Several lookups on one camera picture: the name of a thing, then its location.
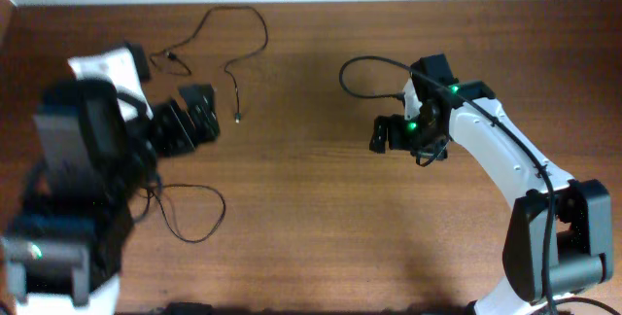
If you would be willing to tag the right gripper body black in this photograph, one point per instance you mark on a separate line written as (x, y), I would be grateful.
(392, 135)

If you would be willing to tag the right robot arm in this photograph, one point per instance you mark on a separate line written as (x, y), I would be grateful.
(559, 241)

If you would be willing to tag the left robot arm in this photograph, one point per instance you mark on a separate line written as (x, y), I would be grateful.
(68, 246)

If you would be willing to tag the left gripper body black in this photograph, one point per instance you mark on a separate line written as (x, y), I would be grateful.
(171, 127)

